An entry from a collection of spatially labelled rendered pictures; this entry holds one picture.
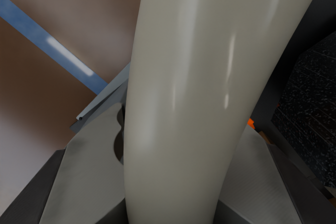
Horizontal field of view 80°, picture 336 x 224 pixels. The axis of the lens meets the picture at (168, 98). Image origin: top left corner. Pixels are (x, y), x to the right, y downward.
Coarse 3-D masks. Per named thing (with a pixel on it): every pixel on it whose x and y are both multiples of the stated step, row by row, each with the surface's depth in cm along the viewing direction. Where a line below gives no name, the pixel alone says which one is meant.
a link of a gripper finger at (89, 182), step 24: (96, 120) 10; (120, 120) 12; (72, 144) 9; (96, 144) 9; (120, 144) 10; (72, 168) 8; (96, 168) 8; (120, 168) 8; (72, 192) 7; (96, 192) 7; (120, 192) 7; (48, 216) 6; (72, 216) 6; (96, 216) 6; (120, 216) 7
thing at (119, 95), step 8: (128, 64) 102; (120, 72) 103; (128, 72) 103; (112, 80) 105; (120, 80) 105; (104, 88) 108; (112, 88) 107; (120, 88) 98; (96, 96) 110; (104, 96) 110; (112, 96) 99; (120, 96) 80; (88, 104) 112; (96, 104) 112; (104, 104) 101; (112, 104) 81; (80, 112) 115; (96, 112) 103; (88, 120) 104; (120, 160) 55
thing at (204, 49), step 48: (144, 0) 4; (192, 0) 3; (240, 0) 3; (288, 0) 3; (144, 48) 4; (192, 48) 3; (240, 48) 3; (144, 96) 4; (192, 96) 3; (240, 96) 4; (144, 144) 4; (192, 144) 4; (144, 192) 5; (192, 192) 5
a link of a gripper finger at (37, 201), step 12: (60, 156) 8; (48, 168) 8; (36, 180) 7; (48, 180) 7; (24, 192) 7; (36, 192) 7; (48, 192) 7; (12, 204) 7; (24, 204) 7; (36, 204) 7; (0, 216) 6; (12, 216) 6; (24, 216) 6; (36, 216) 6
